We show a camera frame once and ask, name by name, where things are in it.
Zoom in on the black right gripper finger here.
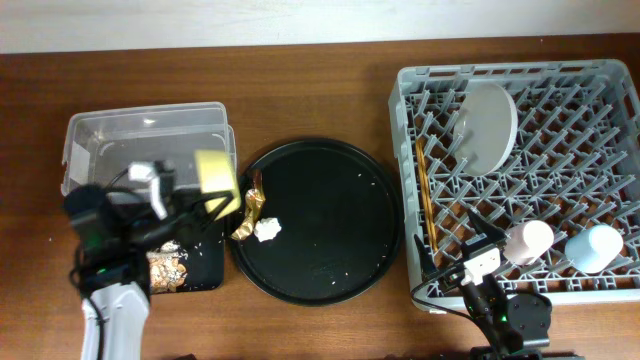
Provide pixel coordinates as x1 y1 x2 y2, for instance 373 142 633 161
467 209 506 250
413 234 439 283

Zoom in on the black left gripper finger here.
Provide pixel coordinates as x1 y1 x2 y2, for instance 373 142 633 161
193 190 233 205
202 192 236 230

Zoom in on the pink plastic cup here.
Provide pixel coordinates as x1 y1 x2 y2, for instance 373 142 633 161
503 220 554 266

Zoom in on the yellow bowl with food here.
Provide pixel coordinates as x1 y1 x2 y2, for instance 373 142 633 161
194 150 241 216

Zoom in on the gold foil wrapper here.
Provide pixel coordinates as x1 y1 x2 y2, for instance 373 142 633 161
231 170 266 241

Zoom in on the white tissue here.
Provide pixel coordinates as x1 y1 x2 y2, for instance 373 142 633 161
253 217 282 242

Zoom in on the wooden chopstick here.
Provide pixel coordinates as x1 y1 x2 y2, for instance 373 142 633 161
414 138 437 251
418 138 440 252

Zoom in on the light blue cup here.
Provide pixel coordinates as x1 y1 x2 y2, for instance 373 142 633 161
564 225 623 274

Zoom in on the grey round plate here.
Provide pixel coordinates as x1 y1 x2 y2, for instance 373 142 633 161
453 84 518 176

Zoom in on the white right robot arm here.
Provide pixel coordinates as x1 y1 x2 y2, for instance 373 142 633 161
410 210 552 359

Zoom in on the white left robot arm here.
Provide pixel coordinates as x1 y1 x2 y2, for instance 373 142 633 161
64 184 232 359

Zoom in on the grey dishwasher rack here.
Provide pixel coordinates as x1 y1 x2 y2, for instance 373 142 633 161
388 59 639 309

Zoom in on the black rectangular tray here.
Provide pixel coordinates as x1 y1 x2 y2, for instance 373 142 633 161
175 222 225 293

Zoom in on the pile of food scraps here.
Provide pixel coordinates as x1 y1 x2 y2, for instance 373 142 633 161
146 240 188 294

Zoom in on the round black tray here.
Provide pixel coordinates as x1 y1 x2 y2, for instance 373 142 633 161
229 138 404 306

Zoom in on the clear plastic bin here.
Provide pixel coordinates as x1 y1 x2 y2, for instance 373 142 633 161
61 102 237 195

